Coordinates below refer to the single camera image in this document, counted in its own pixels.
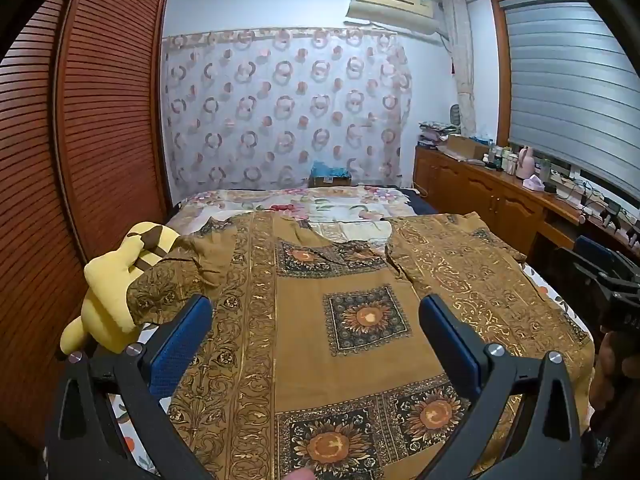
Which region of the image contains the grey window blind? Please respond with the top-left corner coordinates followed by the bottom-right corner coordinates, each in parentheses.
top-left (500, 0), bottom-right (640, 196)

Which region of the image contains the brown sunflower patterned shirt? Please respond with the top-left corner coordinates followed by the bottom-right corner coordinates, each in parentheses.
top-left (127, 210), bottom-right (596, 480)

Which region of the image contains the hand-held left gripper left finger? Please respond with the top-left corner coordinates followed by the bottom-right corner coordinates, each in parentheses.
top-left (45, 294), bottom-right (216, 480)

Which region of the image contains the pink floral blanket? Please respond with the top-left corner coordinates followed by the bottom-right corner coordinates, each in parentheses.
top-left (167, 186), bottom-right (416, 241)

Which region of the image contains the white wall air conditioner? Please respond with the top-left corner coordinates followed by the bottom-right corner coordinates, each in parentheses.
top-left (345, 0), bottom-right (437, 36)

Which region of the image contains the sheer ring patterned curtain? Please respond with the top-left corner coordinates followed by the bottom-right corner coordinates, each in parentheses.
top-left (161, 29), bottom-right (413, 197)

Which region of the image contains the open cardboard box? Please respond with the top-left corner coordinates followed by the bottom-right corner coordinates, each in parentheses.
top-left (439, 134), bottom-right (491, 162)

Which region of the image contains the pile of folded clothes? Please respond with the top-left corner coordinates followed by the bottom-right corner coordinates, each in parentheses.
top-left (419, 120), bottom-right (461, 151)

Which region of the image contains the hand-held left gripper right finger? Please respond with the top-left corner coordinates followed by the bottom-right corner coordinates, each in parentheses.
top-left (419, 295), bottom-right (583, 480)

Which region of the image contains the long wooden cabinet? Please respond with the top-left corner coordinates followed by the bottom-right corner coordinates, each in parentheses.
top-left (413, 144), bottom-right (640, 266)

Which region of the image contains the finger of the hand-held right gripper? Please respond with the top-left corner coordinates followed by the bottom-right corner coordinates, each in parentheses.
top-left (572, 236), bottom-right (632, 281)

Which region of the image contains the yellow plush toy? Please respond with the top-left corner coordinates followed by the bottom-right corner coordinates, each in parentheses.
top-left (60, 221), bottom-right (180, 356)

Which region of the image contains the person's right forearm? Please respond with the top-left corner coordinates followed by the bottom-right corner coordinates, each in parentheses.
top-left (589, 330), bottom-right (640, 411)

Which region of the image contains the group of small bottles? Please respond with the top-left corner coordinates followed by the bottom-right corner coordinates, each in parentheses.
top-left (485, 144), bottom-right (518, 175)

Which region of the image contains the white corner curtain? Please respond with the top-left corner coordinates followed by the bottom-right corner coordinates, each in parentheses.
top-left (442, 0), bottom-right (476, 136)

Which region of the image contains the orange fruit print bedsheet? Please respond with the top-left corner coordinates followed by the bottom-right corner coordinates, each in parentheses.
top-left (107, 260), bottom-right (601, 480)

